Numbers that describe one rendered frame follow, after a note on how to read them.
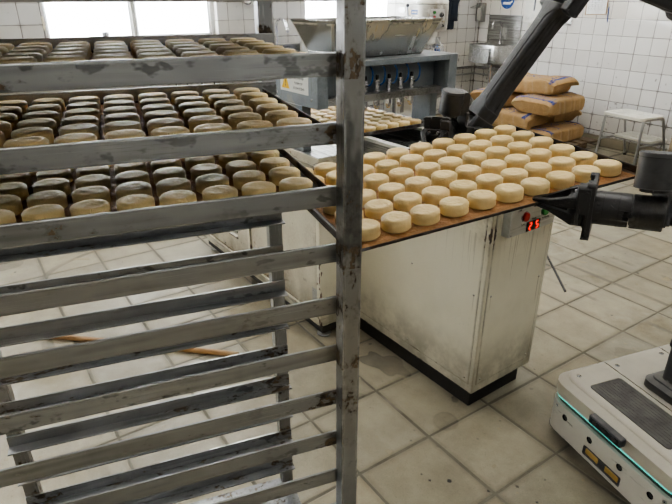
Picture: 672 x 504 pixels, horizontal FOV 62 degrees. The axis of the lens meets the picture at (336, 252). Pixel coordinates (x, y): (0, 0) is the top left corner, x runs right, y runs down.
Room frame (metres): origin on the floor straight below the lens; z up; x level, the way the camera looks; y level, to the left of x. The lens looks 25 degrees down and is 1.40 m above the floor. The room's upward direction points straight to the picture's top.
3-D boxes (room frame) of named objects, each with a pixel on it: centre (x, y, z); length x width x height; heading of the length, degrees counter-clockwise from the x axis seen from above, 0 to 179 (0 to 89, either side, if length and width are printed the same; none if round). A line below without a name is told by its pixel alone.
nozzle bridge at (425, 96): (2.42, -0.13, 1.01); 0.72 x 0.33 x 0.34; 126
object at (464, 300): (2.01, -0.42, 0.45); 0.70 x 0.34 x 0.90; 36
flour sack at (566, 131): (5.49, -2.10, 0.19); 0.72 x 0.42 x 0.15; 128
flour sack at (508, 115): (5.61, -1.73, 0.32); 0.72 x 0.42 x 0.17; 38
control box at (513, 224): (1.71, -0.64, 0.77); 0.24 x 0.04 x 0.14; 126
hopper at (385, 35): (2.42, -0.13, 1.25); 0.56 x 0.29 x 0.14; 126
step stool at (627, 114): (5.04, -2.70, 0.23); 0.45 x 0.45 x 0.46; 26
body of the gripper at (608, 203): (0.88, -0.45, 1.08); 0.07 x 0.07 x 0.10; 62
